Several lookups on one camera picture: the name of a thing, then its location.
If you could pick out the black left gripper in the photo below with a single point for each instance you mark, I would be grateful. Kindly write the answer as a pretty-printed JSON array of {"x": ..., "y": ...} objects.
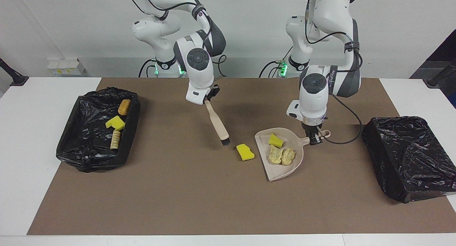
[{"x": 312, "y": 127}]

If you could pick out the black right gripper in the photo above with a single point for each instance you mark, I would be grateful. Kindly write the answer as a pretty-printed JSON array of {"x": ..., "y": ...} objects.
[{"x": 213, "y": 92}]

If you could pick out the beige hand brush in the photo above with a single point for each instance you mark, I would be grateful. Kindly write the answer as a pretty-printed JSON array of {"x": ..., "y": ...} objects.
[{"x": 217, "y": 123}]

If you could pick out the oval pale bread piece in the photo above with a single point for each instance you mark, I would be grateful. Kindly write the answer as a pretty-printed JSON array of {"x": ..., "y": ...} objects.
[{"x": 288, "y": 155}]

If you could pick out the small yellow sponge piece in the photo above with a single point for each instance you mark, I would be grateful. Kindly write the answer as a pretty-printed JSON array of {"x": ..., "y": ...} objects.
[{"x": 275, "y": 141}]

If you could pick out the jagged pale bread piece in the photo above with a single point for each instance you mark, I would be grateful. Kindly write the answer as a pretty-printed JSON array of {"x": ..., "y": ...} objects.
[{"x": 275, "y": 155}]

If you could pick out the beige plastic dustpan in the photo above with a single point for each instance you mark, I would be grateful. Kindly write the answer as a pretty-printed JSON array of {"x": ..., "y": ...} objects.
[{"x": 281, "y": 167}]

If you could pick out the wedge yellow sponge piece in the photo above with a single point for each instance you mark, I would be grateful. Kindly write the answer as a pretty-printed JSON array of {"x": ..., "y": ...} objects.
[{"x": 245, "y": 152}]

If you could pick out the brown oval bread roll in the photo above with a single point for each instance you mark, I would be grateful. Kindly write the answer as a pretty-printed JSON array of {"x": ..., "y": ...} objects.
[{"x": 124, "y": 107}]

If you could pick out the L-shaped yellow sponge piece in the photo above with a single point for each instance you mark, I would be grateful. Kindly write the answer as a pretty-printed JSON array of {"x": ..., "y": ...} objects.
[{"x": 115, "y": 123}]

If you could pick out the orange striped bread roll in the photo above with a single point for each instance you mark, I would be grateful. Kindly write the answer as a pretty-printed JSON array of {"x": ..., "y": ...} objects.
[{"x": 115, "y": 139}]

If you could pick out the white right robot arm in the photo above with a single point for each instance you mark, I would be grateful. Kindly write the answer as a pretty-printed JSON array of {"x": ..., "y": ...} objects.
[{"x": 197, "y": 68}]

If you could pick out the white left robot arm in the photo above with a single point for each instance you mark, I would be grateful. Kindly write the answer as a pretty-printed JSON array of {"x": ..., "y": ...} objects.
[{"x": 313, "y": 93}]

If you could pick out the black bag lined bin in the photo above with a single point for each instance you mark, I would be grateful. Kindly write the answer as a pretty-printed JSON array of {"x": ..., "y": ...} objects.
[
  {"x": 85, "y": 150},
  {"x": 409, "y": 157}
]

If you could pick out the brown table mat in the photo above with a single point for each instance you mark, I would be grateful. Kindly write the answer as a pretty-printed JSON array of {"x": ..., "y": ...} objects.
[{"x": 178, "y": 203}]

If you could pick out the black stand foot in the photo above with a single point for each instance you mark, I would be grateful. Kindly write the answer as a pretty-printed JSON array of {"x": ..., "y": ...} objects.
[
  {"x": 440, "y": 77},
  {"x": 14, "y": 77}
]

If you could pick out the white wall socket box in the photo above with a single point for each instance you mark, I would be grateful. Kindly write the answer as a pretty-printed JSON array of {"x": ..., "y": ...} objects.
[{"x": 66, "y": 66}]

